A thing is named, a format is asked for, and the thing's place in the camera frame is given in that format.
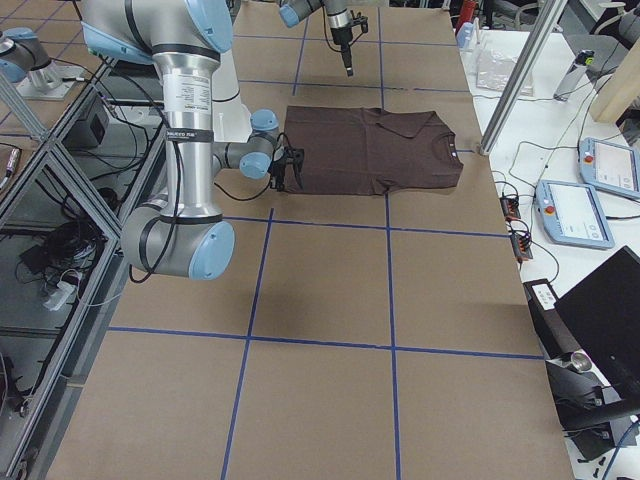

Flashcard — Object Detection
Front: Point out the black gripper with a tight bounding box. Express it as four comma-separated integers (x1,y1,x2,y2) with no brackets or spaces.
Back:
269,146,303,192
332,26,354,76

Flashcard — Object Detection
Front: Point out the dark brown t-shirt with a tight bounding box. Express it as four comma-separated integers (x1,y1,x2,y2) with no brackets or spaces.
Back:
283,106,463,196

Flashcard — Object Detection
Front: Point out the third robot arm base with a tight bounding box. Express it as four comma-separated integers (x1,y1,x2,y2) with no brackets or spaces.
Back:
1,27,91,101

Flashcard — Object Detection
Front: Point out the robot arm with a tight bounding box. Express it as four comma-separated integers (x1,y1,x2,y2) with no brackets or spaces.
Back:
278,0,356,77
81,1,304,280

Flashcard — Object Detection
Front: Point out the light blue plastic cup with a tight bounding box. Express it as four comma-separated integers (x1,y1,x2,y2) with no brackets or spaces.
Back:
456,22,475,51

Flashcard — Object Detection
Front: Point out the red cylinder tube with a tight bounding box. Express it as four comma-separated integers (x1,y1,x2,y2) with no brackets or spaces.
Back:
456,0,478,29

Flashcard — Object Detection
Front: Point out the orange black connector board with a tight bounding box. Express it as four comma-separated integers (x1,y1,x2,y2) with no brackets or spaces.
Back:
499,196,521,221

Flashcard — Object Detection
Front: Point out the near blue teach pendant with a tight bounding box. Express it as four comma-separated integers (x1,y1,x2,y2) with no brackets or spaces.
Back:
535,180,615,250

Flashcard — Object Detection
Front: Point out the blue teach pendant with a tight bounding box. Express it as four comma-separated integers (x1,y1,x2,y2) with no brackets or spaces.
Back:
578,137,639,200
535,180,615,250

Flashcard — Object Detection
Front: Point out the wooden beam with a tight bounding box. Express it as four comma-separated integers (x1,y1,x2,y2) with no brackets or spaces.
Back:
589,41,639,123

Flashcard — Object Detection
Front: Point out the far blue teach pendant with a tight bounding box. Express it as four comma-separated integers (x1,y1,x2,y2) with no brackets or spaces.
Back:
578,137,639,200

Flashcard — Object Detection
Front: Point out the black monitor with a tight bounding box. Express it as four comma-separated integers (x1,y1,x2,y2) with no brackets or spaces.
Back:
555,246,639,398

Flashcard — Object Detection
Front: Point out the metal cup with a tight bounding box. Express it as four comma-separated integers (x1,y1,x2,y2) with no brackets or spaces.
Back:
569,351,593,374

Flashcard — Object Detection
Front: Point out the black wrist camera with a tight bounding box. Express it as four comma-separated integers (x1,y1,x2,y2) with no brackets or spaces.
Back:
349,10,369,35
282,146,304,168

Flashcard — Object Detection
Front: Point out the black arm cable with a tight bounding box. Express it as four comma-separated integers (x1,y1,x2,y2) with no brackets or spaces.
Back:
127,130,296,284

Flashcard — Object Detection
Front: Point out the aluminium frame post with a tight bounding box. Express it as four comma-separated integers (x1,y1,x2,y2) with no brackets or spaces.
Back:
479,0,568,156

